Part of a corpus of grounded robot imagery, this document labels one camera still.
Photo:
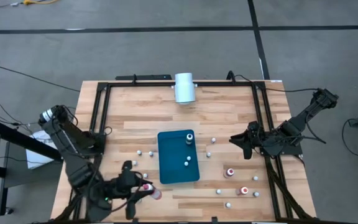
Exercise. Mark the black desk beam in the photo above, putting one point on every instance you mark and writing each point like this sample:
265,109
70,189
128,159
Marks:
17,137

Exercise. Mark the white cylinder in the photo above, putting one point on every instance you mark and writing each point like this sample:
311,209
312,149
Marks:
184,88

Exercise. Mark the large black-tipped coloring bottle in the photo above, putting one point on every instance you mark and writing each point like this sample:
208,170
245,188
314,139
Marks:
189,137

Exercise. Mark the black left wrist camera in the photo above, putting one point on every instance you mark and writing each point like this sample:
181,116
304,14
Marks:
126,167

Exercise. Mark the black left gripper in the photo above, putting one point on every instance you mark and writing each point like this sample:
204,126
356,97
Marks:
129,186

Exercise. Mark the black power strip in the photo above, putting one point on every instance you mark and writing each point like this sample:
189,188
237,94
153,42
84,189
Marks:
145,77

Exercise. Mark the white cardboard box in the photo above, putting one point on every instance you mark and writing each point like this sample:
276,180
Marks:
37,155

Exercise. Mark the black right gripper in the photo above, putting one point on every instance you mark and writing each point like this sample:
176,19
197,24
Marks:
256,140

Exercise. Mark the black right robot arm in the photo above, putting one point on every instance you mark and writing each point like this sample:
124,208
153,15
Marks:
306,115

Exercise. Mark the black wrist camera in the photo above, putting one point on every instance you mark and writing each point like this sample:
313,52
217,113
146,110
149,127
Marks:
126,167
253,126

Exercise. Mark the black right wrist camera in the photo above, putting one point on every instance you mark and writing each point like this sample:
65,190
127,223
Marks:
253,126

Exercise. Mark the blue plastic bin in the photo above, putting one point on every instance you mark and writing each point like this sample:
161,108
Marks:
172,168

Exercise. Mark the large red-tipped coloring bottle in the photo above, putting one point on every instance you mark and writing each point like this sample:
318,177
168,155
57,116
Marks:
229,172
243,190

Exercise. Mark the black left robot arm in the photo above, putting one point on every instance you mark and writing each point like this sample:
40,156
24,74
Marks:
67,133

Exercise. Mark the large magenta-tipped coloring bottle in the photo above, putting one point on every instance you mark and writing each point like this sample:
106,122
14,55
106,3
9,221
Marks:
152,190

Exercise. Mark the white plug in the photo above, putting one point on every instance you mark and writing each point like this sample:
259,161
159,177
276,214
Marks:
14,4

